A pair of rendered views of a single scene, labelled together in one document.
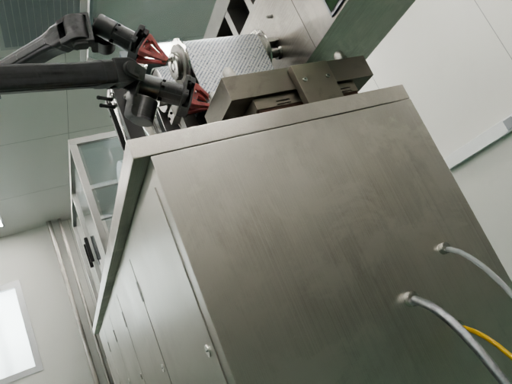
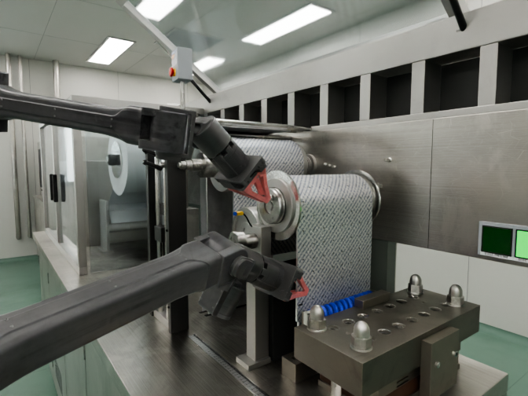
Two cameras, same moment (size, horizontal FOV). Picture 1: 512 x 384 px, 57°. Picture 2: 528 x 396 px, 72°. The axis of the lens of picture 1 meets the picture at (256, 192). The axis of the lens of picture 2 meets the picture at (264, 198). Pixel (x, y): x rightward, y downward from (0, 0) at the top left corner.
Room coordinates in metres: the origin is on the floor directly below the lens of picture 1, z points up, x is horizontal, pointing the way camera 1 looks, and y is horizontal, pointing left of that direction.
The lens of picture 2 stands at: (0.40, 0.21, 1.33)
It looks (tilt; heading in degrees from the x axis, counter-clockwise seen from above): 5 degrees down; 350
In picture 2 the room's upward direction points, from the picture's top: straight up
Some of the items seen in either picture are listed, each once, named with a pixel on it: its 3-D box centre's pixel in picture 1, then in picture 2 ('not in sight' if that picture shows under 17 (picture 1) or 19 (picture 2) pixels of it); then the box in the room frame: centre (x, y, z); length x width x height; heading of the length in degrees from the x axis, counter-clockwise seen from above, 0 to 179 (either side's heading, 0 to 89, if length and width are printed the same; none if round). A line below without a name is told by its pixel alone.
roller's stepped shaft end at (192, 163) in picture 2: not in sight; (188, 165); (1.34, 0.24, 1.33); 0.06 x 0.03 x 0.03; 117
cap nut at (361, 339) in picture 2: (229, 75); (361, 334); (0.96, -0.05, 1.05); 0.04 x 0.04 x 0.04
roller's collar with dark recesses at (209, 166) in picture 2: not in sight; (210, 165); (1.37, 0.19, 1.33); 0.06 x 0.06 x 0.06; 27
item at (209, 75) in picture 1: (244, 88); (336, 267); (1.16, -0.08, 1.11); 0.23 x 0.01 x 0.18; 117
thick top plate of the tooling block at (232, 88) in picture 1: (289, 95); (393, 329); (1.07, -0.17, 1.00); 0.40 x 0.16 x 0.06; 117
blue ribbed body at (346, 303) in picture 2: not in sight; (343, 306); (1.14, -0.09, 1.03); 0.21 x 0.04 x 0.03; 117
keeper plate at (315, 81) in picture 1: (317, 84); (441, 362); (1.00, -0.23, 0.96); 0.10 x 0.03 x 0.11; 117
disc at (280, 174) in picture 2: (180, 65); (276, 205); (1.16, 0.05, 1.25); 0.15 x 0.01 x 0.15; 27
